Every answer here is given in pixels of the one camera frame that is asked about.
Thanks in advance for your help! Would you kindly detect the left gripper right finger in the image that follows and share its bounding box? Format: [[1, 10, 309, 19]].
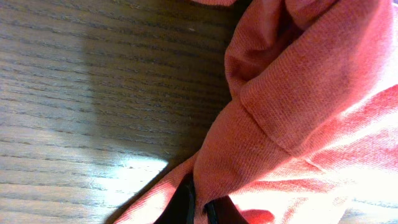
[[205, 196, 248, 224]]

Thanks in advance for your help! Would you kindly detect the red printed t-shirt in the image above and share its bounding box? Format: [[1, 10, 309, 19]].
[[118, 0, 397, 223]]

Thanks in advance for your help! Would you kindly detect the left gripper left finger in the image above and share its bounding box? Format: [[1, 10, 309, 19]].
[[154, 173, 196, 224]]

